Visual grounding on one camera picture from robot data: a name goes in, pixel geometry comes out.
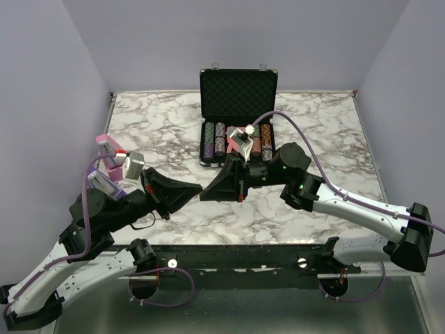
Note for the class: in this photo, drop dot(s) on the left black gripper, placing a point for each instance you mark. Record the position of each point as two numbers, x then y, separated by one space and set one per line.
168 195

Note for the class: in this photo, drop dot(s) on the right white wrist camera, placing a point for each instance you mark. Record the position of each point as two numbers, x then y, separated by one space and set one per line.
249 130

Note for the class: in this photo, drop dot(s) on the pink metronome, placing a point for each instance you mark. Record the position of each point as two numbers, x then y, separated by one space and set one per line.
113 165

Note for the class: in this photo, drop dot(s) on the aluminium extrusion frame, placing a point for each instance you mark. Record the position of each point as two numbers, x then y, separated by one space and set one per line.
142 285

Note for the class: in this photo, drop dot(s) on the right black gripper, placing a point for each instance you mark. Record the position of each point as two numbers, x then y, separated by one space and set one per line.
231 184

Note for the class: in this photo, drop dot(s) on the grey poker chip stack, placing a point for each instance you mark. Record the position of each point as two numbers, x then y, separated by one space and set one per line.
219 146

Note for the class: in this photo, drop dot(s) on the purple poker chip stack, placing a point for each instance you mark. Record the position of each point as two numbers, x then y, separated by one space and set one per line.
208 151

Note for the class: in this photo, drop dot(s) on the green poker chip stack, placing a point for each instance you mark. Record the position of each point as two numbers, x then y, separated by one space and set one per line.
209 130

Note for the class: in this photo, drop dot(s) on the black poker chip case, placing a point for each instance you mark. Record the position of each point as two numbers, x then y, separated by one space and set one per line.
234 97

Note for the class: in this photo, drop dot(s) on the orange poker chip stack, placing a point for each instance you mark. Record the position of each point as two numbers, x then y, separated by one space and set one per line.
266 138

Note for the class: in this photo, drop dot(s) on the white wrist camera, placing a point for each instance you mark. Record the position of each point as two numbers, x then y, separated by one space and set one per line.
249 130
132 169

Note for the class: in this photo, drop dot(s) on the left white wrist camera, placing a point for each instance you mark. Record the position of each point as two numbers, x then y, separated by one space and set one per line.
132 169

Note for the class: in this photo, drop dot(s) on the purple metronome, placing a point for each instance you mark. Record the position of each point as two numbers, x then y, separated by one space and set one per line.
98 180

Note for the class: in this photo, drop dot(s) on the pink playing card deck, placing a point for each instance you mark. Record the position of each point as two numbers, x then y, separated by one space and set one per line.
238 140

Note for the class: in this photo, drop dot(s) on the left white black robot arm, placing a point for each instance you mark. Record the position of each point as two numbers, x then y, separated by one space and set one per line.
39 299

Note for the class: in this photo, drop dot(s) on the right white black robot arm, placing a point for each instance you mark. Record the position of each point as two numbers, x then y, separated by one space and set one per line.
402 235

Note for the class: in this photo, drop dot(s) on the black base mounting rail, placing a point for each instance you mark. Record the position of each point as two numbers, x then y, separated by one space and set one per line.
229 267

